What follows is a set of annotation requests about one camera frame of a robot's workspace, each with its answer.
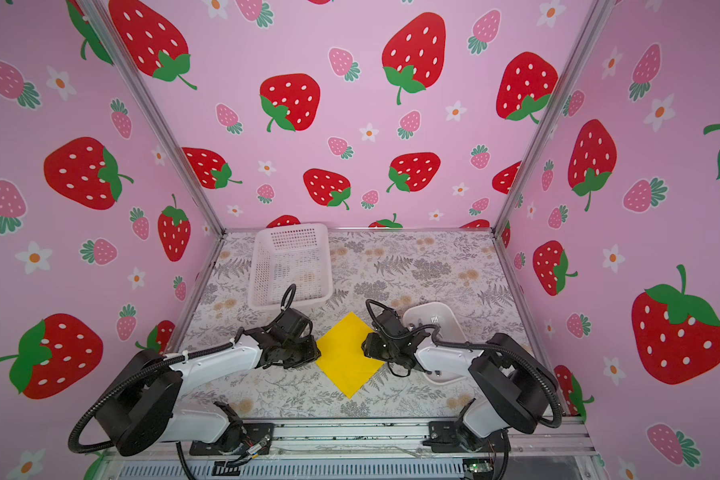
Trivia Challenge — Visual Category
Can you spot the yellow paper napkin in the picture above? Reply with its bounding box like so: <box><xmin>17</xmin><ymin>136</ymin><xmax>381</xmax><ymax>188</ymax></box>
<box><xmin>316</xmin><ymin>313</ymin><xmax>385</xmax><ymax>399</ymax></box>

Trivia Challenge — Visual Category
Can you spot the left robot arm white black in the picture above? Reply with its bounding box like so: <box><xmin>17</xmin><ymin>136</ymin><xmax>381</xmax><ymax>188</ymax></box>
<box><xmin>94</xmin><ymin>308</ymin><xmax>320</xmax><ymax>457</ymax></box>

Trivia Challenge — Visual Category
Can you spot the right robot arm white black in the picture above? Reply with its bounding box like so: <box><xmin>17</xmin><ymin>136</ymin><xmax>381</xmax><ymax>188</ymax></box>
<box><xmin>362</xmin><ymin>306</ymin><xmax>563</xmax><ymax>452</ymax></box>

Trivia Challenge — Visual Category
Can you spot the white rectangular plastic tray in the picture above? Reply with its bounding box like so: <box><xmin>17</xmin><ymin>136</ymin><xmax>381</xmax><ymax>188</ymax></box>
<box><xmin>402</xmin><ymin>302</ymin><xmax>479</xmax><ymax>386</ymax></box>

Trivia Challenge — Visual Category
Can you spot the white perforated plastic basket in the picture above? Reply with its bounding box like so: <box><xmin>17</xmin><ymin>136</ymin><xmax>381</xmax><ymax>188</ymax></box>
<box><xmin>248</xmin><ymin>223</ymin><xmax>334</xmax><ymax>311</ymax></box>

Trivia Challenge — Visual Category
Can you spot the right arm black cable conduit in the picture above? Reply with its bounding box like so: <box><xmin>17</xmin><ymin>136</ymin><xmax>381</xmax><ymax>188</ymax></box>
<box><xmin>365</xmin><ymin>298</ymin><xmax>564</xmax><ymax>430</ymax></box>

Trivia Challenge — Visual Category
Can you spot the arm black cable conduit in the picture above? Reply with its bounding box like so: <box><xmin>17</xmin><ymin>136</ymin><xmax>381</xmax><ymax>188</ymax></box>
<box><xmin>66</xmin><ymin>283</ymin><xmax>298</xmax><ymax>455</ymax></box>
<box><xmin>365</xmin><ymin>298</ymin><xmax>564</xmax><ymax>430</ymax></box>

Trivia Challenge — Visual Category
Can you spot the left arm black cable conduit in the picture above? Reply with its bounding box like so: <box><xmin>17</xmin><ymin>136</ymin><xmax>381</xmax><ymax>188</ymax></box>
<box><xmin>66</xmin><ymin>283</ymin><xmax>298</xmax><ymax>455</ymax></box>

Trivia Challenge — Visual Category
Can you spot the aluminium frame corner post left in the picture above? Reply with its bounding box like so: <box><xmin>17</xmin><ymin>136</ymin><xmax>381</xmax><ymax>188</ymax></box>
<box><xmin>80</xmin><ymin>0</ymin><xmax>226</xmax><ymax>238</ymax></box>

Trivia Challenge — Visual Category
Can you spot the aluminium frame corner post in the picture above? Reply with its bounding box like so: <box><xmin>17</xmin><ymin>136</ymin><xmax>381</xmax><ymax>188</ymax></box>
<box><xmin>80</xmin><ymin>0</ymin><xmax>226</xmax><ymax>238</ymax></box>
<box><xmin>493</xmin><ymin>0</ymin><xmax>615</xmax><ymax>238</ymax></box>

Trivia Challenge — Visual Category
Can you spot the aluminium frame corner post right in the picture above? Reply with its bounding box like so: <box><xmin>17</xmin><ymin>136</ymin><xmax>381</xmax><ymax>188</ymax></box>
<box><xmin>493</xmin><ymin>0</ymin><xmax>615</xmax><ymax>238</ymax></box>

